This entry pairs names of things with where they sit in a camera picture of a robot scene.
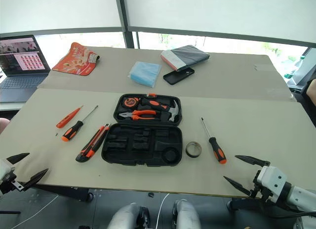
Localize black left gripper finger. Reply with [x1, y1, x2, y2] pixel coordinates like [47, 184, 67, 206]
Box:
[18, 168, 49, 191]
[6, 153, 30, 165]

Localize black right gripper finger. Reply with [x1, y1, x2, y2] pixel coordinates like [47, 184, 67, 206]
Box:
[223, 176, 253, 197]
[235, 154, 271, 168]

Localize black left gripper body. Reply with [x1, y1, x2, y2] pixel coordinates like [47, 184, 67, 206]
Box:
[0, 176, 25, 194]

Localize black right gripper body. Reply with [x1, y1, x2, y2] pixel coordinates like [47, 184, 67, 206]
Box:
[250, 170, 275, 202]

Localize black orange handled screwdriver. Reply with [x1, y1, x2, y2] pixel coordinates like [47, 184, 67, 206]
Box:
[61, 105, 99, 142]
[200, 117, 227, 164]

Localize orange test pen screwdriver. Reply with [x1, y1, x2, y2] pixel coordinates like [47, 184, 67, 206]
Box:
[56, 105, 84, 129]

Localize black tape roll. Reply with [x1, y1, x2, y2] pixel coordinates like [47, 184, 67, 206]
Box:
[185, 141, 202, 158]

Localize orange black utility knife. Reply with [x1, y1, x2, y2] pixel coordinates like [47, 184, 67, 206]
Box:
[75, 124, 110, 163]

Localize black tool case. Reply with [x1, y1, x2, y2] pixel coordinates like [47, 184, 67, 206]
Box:
[101, 92, 183, 167]

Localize black table leg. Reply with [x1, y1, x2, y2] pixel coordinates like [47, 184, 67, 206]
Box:
[227, 198, 297, 211]
[32, 184, 94, 202]

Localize seated person bare skin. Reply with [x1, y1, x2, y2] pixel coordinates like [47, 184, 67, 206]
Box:
[0, 117, 10, 135]

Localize silver rounded robot leg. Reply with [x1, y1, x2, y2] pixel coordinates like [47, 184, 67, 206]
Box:
[172, 199, 202, 229]
[107, 203, 150, 229]

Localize dark laptop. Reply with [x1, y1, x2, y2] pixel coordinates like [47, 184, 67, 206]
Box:
[0, 35, 51, 103]

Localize person in dark clothes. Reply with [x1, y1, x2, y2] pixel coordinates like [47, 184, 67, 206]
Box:
[306, 78, 316, 104]

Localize clear plastic bottle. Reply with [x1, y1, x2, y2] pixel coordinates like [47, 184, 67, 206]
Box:
[283, 55, 306, 79]

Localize orange printed mouse pad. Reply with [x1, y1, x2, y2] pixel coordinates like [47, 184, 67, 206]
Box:
[51, 42, 101, 76]

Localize black phone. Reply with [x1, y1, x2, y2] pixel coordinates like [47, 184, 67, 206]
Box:
[163, 67, 195, 85]

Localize orange black tape measure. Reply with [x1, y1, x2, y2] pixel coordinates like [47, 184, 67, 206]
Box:
[122, 97, 140, 108]

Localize folded grey cloth bag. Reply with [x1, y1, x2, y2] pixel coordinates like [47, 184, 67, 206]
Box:
[160, 44, 211, 72]

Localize blue face mask pack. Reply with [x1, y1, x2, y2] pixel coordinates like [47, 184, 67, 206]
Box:
[127, 61, 162, 88]

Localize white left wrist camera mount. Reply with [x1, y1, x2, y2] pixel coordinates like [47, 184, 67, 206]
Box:
[0, 158, 16, 184]

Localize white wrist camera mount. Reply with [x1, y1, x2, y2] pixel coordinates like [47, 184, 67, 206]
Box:
[256, 166, 288, 197]
[0, 158, 16, 184]

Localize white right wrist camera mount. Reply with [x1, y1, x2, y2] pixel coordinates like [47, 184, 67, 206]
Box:
[256, 166, 288, 197]

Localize white floor cable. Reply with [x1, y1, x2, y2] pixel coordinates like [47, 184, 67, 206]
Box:
[157, 193, 171, 229]

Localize claw hammer orange black handle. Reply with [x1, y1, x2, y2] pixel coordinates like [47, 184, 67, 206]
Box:
[142, 97, 180, 122]

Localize orange handled pliers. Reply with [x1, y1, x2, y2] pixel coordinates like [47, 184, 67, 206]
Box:
[118, 109, 158, 121]

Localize grey window frame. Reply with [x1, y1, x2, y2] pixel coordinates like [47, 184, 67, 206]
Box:
[0, 0, 316, 51]

